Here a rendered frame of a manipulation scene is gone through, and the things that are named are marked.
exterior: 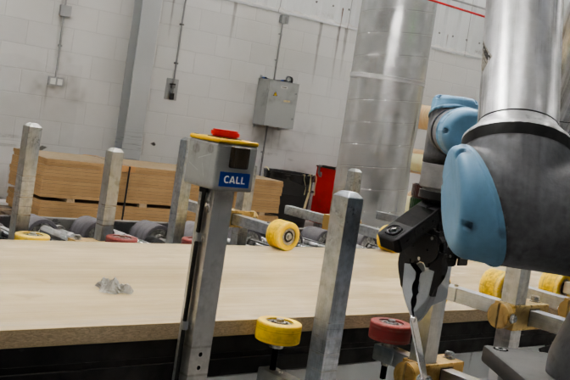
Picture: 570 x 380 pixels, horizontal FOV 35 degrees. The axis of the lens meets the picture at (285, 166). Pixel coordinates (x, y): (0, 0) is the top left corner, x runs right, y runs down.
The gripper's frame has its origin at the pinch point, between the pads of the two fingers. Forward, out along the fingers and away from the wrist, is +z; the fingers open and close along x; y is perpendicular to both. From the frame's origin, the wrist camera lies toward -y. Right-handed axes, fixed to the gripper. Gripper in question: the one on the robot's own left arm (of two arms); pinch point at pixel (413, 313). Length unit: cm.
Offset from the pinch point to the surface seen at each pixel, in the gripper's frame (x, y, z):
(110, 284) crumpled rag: 48, -27, 6
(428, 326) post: 6.2, 12.1, 4.6
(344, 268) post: 5.9, -11.1, -6.1
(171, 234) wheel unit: 116, 32, 10
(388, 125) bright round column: 289, 301, -28
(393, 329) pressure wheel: 16.7, 15.1, 8.1
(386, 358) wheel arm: 18.0, 16.0, 14.1
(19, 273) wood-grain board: 63, -38, 8
